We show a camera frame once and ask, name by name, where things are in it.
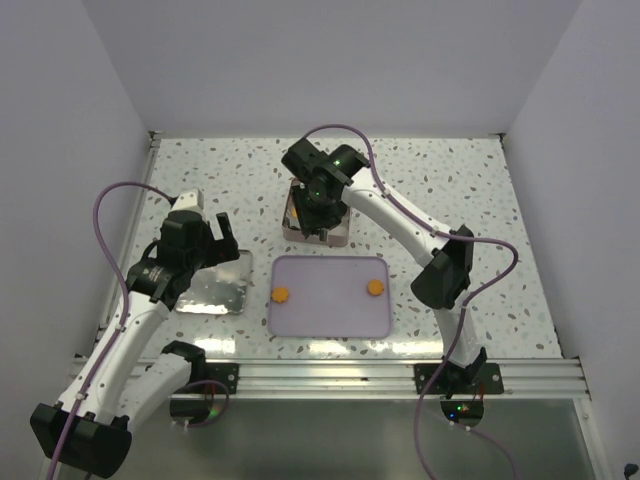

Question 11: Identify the silver tin lid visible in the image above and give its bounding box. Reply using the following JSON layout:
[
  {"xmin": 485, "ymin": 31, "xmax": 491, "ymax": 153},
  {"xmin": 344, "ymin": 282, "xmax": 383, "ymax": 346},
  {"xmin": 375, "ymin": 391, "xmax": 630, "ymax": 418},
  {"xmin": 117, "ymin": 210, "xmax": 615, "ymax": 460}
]
[{"xmin": 175, "ymin": 250, "xmax": 253, "ymax": 315}]

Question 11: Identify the orange flower cookie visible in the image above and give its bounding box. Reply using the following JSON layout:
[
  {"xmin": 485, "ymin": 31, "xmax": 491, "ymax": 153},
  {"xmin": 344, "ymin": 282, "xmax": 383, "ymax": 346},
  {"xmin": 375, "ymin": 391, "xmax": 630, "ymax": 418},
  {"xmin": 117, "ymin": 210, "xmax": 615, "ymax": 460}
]
[
  {"xmin": 271, "ymin": 287, "xmax": 290, "ymax": 304},
  {"xmin": 367, "ymin": 279, "xmax": 385, "ymax": 296}
]

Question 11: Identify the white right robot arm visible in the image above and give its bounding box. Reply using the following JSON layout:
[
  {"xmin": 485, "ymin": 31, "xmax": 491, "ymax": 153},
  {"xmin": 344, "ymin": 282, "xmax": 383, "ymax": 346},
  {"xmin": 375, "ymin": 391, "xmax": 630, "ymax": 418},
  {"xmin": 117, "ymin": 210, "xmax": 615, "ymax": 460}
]
[{"xmin": 282, "ymin": 139, "xmax": 487, "ymax": 396}]

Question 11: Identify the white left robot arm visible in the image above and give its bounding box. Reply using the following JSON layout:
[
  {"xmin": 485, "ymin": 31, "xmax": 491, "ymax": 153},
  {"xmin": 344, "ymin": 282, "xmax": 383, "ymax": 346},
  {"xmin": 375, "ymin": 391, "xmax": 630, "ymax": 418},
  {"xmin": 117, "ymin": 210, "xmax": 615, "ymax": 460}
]
[{"xmin": 30, "ymin": 209, "xmax": 239, "ymax": 479}]

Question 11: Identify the pink cookie tin box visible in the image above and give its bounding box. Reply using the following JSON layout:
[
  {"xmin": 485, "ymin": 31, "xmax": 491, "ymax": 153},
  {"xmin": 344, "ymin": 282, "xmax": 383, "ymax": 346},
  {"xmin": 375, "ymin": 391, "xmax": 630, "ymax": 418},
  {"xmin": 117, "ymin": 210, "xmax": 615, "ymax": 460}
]
[{"xmin": 281, "ymin": 179, "xmax": 351, "ymax": 247}]

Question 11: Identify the lilac plastic tray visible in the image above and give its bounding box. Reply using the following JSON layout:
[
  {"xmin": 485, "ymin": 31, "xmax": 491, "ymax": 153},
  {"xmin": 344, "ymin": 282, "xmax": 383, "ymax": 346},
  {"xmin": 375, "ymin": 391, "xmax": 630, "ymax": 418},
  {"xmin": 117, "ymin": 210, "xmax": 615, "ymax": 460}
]
[{"xmin": 267, "ymin": 255, "xmax": 392, "ymax": 339}]

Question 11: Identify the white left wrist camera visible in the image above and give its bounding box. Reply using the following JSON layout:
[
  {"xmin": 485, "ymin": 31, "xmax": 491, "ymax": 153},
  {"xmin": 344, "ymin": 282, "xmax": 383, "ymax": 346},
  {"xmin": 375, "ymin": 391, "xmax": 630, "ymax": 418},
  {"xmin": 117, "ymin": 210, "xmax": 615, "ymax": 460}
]
[{"xmin": 172, "ymin": 189, "xmax": 204, "ymax": 212}]

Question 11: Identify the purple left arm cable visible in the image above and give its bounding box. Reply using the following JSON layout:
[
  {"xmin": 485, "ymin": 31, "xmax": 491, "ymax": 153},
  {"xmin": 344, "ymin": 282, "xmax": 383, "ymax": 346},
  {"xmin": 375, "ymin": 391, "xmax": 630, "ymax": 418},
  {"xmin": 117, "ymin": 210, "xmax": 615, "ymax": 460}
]
[{"xmin": 44, "ymin": 180, "xmax": 176, "ymax": 480}]

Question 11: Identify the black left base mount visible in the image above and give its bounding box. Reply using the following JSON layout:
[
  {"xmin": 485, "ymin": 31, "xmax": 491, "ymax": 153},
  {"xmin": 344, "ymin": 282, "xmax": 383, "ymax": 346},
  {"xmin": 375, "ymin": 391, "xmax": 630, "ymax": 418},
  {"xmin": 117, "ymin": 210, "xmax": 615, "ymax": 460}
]
[{"xmin": 190, "ymin": 362, "xmax": 240, "ymax": 395}]

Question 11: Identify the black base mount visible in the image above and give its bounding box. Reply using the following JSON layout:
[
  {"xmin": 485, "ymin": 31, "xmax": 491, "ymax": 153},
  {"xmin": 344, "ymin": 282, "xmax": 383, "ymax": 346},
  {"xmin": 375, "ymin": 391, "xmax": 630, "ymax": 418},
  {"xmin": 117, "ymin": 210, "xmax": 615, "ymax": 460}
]
[
  {"xmin": 413, "ymin": 363, "xmax": 505, "ymax": 398},
  {"xmin": 190, "ymin": 362, "xmax": 240, "ymax": 395}
]

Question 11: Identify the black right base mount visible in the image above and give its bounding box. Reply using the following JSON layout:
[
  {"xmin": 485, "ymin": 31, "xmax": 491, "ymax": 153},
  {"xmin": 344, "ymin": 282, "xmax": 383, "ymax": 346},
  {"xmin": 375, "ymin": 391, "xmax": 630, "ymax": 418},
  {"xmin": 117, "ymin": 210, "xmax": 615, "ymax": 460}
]
[{"xmin": 413, "ymin": 363, "xmax": 505, "ymax": 398}]

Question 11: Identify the aluminium front rail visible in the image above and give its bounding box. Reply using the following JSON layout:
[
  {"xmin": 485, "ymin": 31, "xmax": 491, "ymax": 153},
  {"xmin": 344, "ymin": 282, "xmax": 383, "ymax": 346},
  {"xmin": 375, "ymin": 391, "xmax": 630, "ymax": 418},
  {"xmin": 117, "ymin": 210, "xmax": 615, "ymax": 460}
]
[{"xmin": 74, "ymin": 357, "xmax": 584, "ymax": 401}]

